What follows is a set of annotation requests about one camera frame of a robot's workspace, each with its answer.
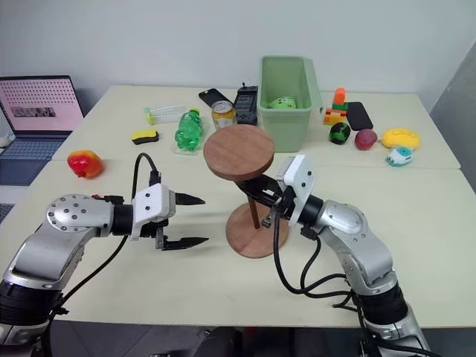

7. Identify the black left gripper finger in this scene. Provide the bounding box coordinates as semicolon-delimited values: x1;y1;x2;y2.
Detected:
162;237;210;251
175;192;207;208

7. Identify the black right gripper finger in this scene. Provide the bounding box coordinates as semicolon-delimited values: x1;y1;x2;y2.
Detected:
237;176;279;191
239;184;278;208

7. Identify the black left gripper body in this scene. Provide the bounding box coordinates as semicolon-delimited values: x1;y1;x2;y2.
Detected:
138;188;179;251

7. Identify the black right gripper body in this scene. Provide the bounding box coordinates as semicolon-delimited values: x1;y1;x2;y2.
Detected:
260;177;295;219

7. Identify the wooden pole with round disc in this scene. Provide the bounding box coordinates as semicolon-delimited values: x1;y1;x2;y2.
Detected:
202;124;276;229

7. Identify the round wooden base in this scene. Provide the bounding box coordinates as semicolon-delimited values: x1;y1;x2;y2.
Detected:
225;203;290;259

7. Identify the green plastic bottle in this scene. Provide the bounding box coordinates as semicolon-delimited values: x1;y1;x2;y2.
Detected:
174;107;204;152

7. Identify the light green plastic bin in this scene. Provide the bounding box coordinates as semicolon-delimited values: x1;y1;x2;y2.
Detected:
257;55;324;153

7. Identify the yellow drink can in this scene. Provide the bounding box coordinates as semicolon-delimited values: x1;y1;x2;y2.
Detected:
211;100;238;131

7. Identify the yellow and black sponge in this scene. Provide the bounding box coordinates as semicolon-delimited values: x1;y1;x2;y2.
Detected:
130;128;161;145

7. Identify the green toy with white spots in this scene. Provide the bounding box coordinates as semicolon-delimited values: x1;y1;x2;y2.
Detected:
267;96;298;110

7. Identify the green and black ball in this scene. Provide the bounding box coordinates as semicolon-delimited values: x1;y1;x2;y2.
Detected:
328;123;351;144

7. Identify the clear tube with green cap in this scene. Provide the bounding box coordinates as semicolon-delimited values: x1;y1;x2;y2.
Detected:
144;103;187;125

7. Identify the black phone case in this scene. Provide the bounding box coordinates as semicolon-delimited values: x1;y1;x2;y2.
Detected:
198;88;232;112

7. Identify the red and yellow toy fruit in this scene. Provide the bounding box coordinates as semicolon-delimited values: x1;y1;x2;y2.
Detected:
66;149;104;179

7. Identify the colourful building block tower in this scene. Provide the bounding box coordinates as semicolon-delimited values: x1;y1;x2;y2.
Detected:
322;87;349;127

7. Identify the dark red toy fruit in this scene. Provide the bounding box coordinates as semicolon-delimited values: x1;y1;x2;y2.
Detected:
354;128;379;151

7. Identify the black smartphone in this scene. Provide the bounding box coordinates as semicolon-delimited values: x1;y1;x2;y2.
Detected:
345;101;374;132

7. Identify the white and teal small toy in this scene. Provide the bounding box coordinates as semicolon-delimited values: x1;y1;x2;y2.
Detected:
385;146;414;167

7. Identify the yellow plush toy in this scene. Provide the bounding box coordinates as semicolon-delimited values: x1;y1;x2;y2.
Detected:
379;127;422;150

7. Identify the open grey laptop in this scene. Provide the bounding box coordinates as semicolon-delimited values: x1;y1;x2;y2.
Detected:
0;75;85;187

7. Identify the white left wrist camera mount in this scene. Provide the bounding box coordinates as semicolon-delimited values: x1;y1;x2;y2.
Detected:
129;184;176;242

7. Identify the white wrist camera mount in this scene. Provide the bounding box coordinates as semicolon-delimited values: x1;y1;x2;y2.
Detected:
277;154;317;226
129;184;176;242

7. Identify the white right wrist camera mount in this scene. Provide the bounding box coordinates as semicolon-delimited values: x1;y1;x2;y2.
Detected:
277;154;317;226

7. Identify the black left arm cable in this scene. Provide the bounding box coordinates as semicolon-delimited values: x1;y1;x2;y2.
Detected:
55;152;164;309

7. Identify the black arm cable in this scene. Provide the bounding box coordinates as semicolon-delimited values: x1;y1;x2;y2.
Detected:
261;206;360;310
55;152;164;309

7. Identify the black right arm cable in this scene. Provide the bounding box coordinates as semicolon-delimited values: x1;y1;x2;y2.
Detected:
261;206;360;310

